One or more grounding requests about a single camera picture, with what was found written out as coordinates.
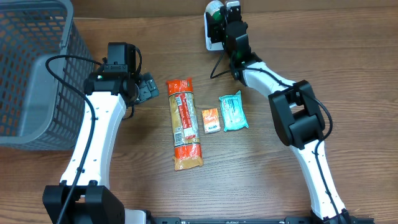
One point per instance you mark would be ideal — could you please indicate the small orange snack box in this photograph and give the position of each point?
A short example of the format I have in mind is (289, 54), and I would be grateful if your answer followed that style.
(211, 121)

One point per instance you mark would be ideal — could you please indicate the white barcode scanner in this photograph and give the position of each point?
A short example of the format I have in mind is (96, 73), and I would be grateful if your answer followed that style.
(210, 46)

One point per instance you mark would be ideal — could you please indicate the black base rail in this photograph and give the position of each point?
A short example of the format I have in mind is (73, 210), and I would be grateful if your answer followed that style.
(177, 220)

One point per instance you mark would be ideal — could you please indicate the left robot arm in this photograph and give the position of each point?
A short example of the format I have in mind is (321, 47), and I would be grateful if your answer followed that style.
(83, 194)

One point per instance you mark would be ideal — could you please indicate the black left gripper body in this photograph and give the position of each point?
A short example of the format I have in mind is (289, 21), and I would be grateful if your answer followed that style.
(148, 88)

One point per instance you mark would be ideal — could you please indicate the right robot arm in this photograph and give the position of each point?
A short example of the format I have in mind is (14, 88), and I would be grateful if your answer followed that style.
(301, 121)

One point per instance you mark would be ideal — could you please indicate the grey plastic shopping basket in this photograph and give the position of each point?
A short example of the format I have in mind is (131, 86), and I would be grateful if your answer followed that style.
(38, 112)

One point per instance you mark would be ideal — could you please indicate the long orange noodle packet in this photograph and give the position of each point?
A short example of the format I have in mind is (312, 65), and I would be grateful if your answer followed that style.
(187, 147)

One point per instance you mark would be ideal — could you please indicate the green lidded can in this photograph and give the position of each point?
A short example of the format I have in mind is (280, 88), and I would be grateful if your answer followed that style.
(213, 6)

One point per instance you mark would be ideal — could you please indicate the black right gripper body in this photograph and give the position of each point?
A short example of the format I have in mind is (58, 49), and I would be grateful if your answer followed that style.
(216, 30)

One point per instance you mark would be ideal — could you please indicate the teal wet wipes pack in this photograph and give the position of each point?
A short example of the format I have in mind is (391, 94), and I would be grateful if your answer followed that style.
(232, 112)

